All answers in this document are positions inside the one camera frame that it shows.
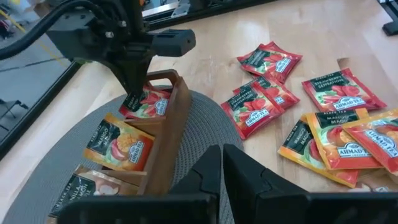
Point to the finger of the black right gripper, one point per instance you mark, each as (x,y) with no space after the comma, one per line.
(141,71)
(126,73)

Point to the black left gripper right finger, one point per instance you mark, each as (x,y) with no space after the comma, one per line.
(248,193)

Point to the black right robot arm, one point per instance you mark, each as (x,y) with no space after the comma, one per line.
(133,12)

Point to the red strawberry tea bag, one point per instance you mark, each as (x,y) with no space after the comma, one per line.
(342,91)
(270,62)
(252,113)
(280,93)
(152,104)

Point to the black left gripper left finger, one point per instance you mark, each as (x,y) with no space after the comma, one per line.
(199,186)

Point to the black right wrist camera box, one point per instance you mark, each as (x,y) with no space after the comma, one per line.
(174,43)

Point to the grey round woven placemat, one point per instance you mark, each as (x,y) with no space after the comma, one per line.
(205,124)

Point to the wooden tea organizer box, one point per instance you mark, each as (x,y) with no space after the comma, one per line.
(168,140)

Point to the black aluminium table frame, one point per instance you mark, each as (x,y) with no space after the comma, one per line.
(37,107)

